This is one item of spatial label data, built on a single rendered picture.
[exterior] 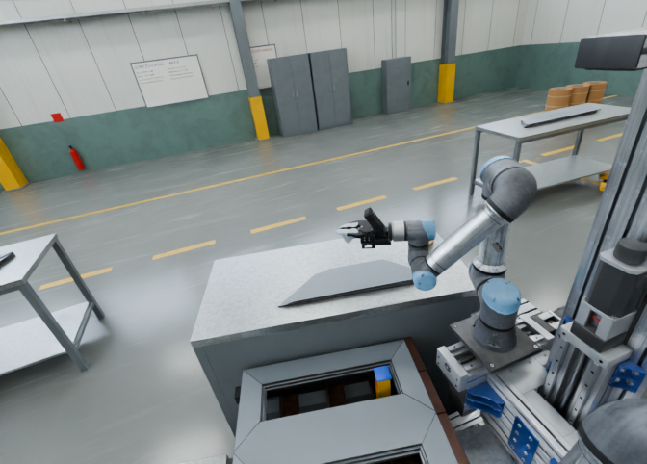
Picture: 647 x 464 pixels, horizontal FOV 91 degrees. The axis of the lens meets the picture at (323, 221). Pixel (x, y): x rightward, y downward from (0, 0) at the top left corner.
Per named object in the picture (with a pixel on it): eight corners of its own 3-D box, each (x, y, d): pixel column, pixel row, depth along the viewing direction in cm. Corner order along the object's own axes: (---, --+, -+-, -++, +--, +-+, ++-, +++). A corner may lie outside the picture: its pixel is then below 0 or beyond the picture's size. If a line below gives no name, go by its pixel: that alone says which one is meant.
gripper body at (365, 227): (359, 249, 120) (392, 248, 118) (358, 232, 115) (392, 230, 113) (360, 236, 126) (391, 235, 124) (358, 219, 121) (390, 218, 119)
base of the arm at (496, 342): (494, 316, 128) (498, 296, 123) (526, 344, 115) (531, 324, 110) (462, 327, 124) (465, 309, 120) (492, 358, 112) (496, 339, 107)
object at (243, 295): (193, 348, 136) (190, 341, 134) (217, 265, 188) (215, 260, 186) (483, 294, 143) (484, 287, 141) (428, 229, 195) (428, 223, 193)
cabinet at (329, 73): (320, 130, 893) (310, 53, 800) (315, 127, 934) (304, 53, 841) (352, 124, 916) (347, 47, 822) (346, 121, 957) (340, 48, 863)
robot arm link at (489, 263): (475, 304, 121) (494, 168, 95) (464, 278, 134) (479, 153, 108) (508, 304, 119) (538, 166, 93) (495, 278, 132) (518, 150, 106)
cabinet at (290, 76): (283, 138, 870) (269, 59, 776) (280, 134, 911) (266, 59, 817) (318, 131, 892) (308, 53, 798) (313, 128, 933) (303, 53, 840)
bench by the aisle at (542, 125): (505, 215, 388) (520, 134, 341) (467, 193, 448) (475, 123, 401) (620, 183, 422) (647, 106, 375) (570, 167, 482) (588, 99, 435)
